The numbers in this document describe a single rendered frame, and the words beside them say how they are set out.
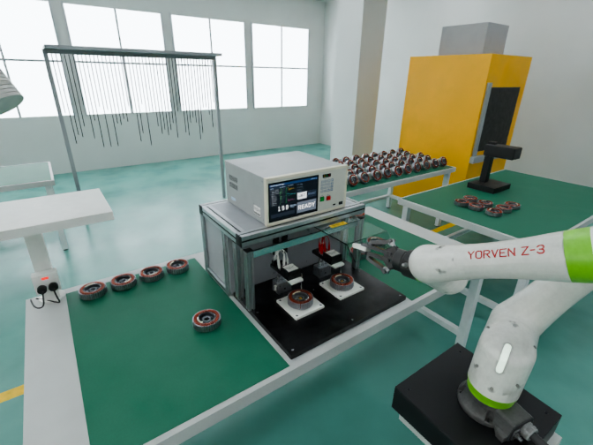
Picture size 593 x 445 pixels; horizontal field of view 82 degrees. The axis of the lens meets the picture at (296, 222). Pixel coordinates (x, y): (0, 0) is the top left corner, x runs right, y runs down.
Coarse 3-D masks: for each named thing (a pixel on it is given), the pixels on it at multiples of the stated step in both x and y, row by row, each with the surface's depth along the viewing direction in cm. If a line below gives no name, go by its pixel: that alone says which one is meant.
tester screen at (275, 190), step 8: (280, 184) 138; (288, 184) 140; (296, 184) 143; (304, 184) 146; (312, 184) 148; (272, 192) 137; (280, 192) 140; (288, 192) 142; (296, 192) 145; (272, 200) 139; (280, 200) 141; (288, 200) 143; (296, 200) 146; (272, 208) 140; (280, 216) 144
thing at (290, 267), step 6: (270, 264) 157; (276, 264) 157; (288, 264) 152; (294, 264) 152; (276, 270) 153; (282, 270) 149; (288, 270) 147; (294, 270) 147; (300, 270) 149; (282, 276) 150; (288, 276) 147; (294, 276) 148; (288, 282) 148; (294, 282) 146
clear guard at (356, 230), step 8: (352, 216) 167; (328, 224) 157; (344, 224) 158; (352, 224) 158; (360, 224) 158; (368, 224) 158; (328, 232) 149; (336, 232) 149; (344, 232) 149; (352, 232) 150; (360, 232) 150; (368, 232) 150; (376, 232) 150; (384, 232) 151; (344, 240) 142; (352, 240) 142; (360, 240) 143; (368, 240) 145; (352, 248) 139; (384, 248) 147; (352, 256) 138; (360, 256) 139
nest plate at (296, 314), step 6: (276, 300) 151; (282, 300) 151; (318, 300) 151; (282, 306) 147; (288, 306) 147; (312, 306) 147; (318, 306) 147; (324, 306) 148; (288, 312) 144; (294, 312) 143; (300, 312) 143; (306, 312) 144; (312, 312) 145; (294, 318) 141; (300, 318) 141
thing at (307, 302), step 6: (288, 294) 149; (294, 294) 150; (300, 294) 151; (306, 294) 150; (288, 300) 147; (294, 300) 145; (300, 300) 147; (306, 300) 145; (312, 300) 147; (294, 306) 144; (300, 306) 144; (306, 306) 144
